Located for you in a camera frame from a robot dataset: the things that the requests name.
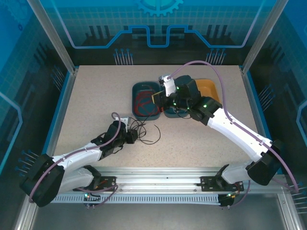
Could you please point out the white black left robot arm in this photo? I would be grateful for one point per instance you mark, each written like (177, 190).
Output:
(81, 160)

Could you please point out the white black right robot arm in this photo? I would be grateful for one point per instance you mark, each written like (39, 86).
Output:
(235, 134)

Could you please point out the teal plastic bin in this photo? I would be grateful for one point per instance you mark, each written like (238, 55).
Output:
(172, 115)
(144, 85)

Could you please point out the orange plastic bin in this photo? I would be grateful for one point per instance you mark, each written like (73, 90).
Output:
(206, 86)

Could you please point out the grey steel sheet panel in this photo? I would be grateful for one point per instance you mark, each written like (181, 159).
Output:
(156, 218)

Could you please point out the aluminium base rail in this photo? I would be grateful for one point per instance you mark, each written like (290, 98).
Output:
(156, 179)

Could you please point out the aluminium frame post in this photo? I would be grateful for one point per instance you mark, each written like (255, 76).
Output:
(52, 38)
(263, 31)

